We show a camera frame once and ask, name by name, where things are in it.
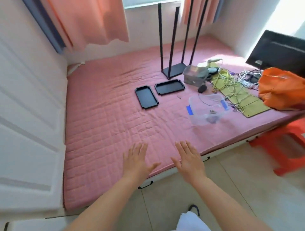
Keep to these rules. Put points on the person's right hand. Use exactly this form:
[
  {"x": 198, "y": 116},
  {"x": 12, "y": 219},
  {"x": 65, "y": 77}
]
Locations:
[{"x": 190, "y": 166}]

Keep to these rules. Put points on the person's left hand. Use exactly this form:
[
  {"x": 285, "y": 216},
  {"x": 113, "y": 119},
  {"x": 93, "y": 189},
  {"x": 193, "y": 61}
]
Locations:
[{"x": 134, "y": 164}]

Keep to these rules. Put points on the clear box blue latches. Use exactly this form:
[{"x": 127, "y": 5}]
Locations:
[{"x": 197, "y": 119}]

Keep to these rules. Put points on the person's left forearm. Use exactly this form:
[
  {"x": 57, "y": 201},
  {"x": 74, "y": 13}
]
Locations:
[{"x": 107, "y": 207}]

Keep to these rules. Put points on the person's right forearm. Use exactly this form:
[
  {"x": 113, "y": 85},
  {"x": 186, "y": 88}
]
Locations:
[{"x": 226, "y": 207}]

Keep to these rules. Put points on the white bed drawer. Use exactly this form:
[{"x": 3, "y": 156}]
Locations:
[
  {"x": 226, "y": 150},
  {"x": 155, "y": 179}
]

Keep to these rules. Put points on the blue white sneaker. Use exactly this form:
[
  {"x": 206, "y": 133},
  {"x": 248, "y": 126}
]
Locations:
[{"x": 194, "y": 209}]

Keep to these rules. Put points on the light grey trousers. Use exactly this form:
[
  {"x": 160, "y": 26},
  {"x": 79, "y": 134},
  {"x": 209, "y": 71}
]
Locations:
[{"x": 193, "y": 223}]

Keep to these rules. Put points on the black shelf tray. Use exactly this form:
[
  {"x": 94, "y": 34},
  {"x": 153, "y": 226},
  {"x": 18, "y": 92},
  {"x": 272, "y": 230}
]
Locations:
[
  {"x": 146, "y": 97},
  {"x": 169, "y": 87}
]

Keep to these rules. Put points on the black computer mouse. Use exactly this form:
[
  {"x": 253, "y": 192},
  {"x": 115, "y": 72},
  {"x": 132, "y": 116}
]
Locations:
[{"x": 202, "y": 88}]

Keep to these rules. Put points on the bamboo mat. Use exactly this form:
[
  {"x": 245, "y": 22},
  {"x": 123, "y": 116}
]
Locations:
[{"x": 255, "y": 108}]

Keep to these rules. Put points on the clear plastic basket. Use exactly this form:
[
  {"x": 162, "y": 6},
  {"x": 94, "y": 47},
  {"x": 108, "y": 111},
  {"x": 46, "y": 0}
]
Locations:
[{"x": 194, "y": 77}]

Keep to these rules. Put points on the red plastic stool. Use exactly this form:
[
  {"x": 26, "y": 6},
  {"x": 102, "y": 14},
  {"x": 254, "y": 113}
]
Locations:
[{"x": 286, "y": 147}]

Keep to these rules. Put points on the grey eye mask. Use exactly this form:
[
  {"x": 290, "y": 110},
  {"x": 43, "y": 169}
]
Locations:
[{"x": 212, "y": 70}]

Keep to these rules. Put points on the white power strip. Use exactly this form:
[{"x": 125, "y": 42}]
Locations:
[{"x": 247, "y": 84}]

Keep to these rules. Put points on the white handheld device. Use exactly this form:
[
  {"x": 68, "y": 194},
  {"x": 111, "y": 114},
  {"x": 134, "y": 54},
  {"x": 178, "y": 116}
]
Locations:
[{"x": 212, "y": 61}]

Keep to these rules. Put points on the black power adapter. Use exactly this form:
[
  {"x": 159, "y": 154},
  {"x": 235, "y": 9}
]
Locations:
[{"x": 254, "y": 79}]

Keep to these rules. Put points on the white wardrobe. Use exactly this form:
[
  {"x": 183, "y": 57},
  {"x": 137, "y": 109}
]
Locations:
[{"x": 31, "y": 119}]

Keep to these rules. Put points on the orange plastic bag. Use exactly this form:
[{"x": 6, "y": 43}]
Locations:
[{"x": 281, "y": 90}]

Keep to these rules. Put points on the black monitor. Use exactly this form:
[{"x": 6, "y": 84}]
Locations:
[{"x": 278, "y": 52}]

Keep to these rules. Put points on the orange curtain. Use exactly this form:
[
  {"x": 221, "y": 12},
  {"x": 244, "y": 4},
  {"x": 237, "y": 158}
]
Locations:
[
  {"x": 90, "y": 21},
  {"x": 200, "y": 12}
]

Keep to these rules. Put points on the blue curtain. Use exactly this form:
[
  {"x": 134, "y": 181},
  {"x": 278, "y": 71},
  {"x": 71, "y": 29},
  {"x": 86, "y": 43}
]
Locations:
[
  {"x": 45, "y": 26},
  {"x": 218, "y": 10}
]

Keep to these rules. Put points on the black metal shelf frame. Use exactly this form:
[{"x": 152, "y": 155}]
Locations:
[{"x": 175, "y": 70}]

